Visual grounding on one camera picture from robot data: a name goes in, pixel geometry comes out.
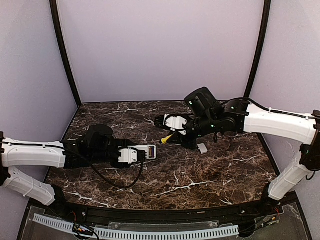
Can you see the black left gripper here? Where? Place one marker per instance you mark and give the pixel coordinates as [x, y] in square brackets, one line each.
[122, 164]

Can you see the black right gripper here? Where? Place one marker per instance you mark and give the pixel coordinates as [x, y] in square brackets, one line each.
[184, 139]

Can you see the yellow handled screwdriver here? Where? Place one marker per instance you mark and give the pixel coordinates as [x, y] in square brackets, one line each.
[164, 140]

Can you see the white battery compartment cover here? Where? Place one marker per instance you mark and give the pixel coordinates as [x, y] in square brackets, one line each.
[202, 148]

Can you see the white remote control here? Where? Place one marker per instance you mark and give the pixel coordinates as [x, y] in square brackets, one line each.
[143, 150]

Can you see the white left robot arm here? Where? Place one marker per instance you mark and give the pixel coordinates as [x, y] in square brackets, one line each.
[98, 145]

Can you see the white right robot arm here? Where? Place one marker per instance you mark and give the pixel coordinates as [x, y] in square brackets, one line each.
[244, 115]

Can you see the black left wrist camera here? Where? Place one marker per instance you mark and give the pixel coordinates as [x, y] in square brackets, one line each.
[128, 155]

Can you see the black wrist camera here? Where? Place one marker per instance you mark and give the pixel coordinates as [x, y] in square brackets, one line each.
[171, 122]
[128, 155]

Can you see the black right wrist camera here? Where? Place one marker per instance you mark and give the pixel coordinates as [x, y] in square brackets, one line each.
[171, 122]

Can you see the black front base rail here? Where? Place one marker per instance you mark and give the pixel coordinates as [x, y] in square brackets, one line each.
[235, 214]

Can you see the white slotted cable duct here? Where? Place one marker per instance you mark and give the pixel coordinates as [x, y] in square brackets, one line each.
[135, 231]

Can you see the black left corner post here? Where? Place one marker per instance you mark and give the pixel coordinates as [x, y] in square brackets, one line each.
[63, 51]

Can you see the black corner post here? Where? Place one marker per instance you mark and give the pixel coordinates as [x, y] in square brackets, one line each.
[259, 48]
[63, 51]

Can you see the black right corner post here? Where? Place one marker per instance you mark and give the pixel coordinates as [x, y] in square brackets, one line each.
[259, 48]

